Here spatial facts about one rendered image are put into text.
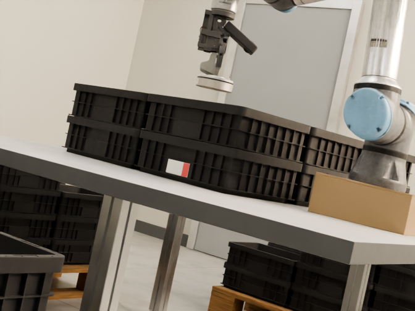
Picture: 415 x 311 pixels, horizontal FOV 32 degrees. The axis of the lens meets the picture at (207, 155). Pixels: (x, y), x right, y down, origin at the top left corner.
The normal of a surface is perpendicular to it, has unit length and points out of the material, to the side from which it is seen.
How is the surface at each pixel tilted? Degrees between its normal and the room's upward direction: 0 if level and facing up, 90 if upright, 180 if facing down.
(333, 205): 90
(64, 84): 90
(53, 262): 90
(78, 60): 90
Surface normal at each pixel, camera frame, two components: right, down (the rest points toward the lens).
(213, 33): 0.02, 0.01
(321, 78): -0.57, -0.12
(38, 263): 0.79, 0.17
